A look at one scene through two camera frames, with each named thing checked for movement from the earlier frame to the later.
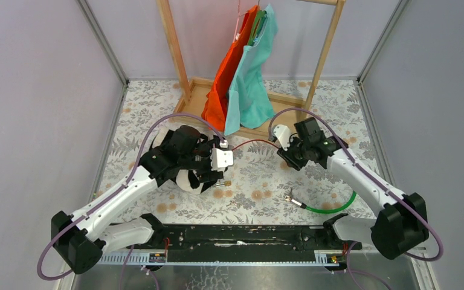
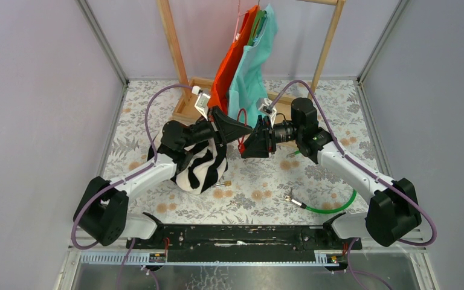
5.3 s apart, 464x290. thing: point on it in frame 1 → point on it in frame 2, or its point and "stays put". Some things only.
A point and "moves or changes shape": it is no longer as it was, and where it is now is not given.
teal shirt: [248, 103] stays put
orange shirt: [214, 109] stays put
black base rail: [244, 238] stays put
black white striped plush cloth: [187, 150] stays put
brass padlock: [227, 183] stays put
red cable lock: [255, 139] moves or changes shape
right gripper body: [296, 154] → [284, 132]
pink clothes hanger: [237, 35] stays put
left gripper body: [202, 162] → [202, 130]
